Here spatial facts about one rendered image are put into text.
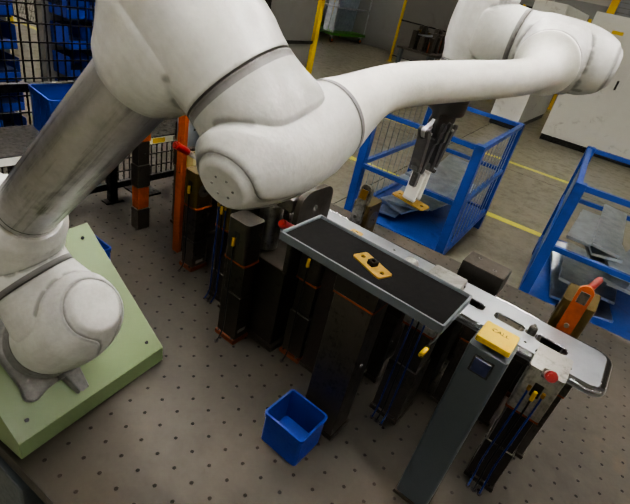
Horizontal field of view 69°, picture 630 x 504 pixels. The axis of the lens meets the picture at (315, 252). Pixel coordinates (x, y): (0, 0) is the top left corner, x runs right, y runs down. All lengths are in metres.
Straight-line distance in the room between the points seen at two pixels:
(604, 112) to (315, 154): 8.54
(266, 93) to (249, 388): 0.89
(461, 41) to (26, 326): 0.91
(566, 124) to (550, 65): 8.17
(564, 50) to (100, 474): 1.12
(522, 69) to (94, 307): 0.79
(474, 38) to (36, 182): 0.74
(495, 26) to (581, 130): 8.10
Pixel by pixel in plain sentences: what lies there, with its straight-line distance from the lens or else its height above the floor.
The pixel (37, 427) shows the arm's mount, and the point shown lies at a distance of 1.12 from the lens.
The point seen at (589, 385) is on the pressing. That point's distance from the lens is 1.16.
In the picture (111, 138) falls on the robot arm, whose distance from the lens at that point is 0.63.
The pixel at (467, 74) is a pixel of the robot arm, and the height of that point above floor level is 1.54.
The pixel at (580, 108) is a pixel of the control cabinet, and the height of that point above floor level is 0.64.
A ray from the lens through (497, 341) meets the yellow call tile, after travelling 0.84.
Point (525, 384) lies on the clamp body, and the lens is 1.04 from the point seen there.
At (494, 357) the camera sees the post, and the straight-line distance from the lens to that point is 0.84.
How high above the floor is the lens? 1.61
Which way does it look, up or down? 30 degrees down
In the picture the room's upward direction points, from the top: 13 degrees clockwise
